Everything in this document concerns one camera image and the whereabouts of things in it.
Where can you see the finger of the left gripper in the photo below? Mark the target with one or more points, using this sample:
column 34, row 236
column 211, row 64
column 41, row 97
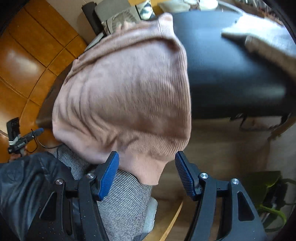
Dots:
column 33, row 134

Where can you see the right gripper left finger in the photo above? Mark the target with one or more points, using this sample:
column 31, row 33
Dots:
column 69, row 210

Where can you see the pink knitted sweater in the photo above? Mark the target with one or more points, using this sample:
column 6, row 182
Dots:
column 129, row 93

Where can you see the black leather jacket sleeve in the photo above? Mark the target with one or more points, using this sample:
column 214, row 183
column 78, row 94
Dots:
column 24, row 184

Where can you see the green potted plant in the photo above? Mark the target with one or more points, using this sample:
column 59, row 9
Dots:
column 267, row 190

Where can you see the grey knit trousers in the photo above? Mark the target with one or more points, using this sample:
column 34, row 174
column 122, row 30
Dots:
column 124, row 210

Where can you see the black rolled mat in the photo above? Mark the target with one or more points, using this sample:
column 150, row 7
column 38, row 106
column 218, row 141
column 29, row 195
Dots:
column 93, row 19

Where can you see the tiger print cushion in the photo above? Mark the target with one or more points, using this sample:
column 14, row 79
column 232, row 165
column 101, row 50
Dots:
column 113, row 14

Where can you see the cream knitted sweater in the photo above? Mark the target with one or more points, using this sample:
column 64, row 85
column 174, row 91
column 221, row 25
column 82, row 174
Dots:
column 265, row 38

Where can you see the grey yellow blue sofa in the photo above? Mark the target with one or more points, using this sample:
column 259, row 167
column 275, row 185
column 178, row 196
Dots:
column 189, row 27

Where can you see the deer print cushion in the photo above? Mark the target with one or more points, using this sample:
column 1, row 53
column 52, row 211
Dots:
column 184, row 6

